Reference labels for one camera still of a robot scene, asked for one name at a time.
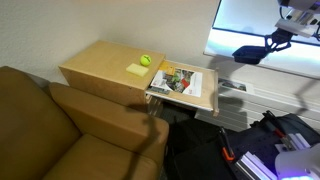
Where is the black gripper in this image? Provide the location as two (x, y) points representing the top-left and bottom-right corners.
(264, 27), (294, 54)

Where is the light wooden drawer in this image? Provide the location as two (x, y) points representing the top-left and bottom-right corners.
(144, 59), (220, 118)

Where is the brochure with dark photo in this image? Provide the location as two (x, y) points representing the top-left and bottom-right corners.
(218, 78), (255, 95)

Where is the white radiator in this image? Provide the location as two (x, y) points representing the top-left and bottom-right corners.
(194, 78), (320, 133)

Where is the colourful white magazine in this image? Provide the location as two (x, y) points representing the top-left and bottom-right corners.
(148, 66), (204, 98)

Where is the short aluminium extrusion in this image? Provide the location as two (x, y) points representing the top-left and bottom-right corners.
(287, 132), (312, 152)

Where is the small orange card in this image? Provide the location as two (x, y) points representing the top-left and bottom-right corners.
(165, 65), (176, 76)

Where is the orange and black clamp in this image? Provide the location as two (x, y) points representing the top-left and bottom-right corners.
(218, 126), (236, 163)

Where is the long aluminium extrusion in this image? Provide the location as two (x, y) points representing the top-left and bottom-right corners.
(234, 150), (278, 180)

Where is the yellow-green tennis ball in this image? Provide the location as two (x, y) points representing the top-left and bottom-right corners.
(139, 54), (153, 67)

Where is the pale yellow sponge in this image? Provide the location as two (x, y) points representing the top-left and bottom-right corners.
(125, 62), (150, 78)

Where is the light wooden cabinet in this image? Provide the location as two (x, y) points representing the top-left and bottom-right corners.
(59, 39), (167, 108)

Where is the brown leather sofa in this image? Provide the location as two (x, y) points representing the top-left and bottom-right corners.
(0, 65), (170, 180)

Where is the white window frame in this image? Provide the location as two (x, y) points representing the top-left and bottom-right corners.
(203, 0), (320, 80)

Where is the red handled black clamp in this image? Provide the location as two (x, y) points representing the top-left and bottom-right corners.
(262, 110), (292, 145)

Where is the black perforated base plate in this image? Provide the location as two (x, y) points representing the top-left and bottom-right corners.
(229, 112), (320, 171)

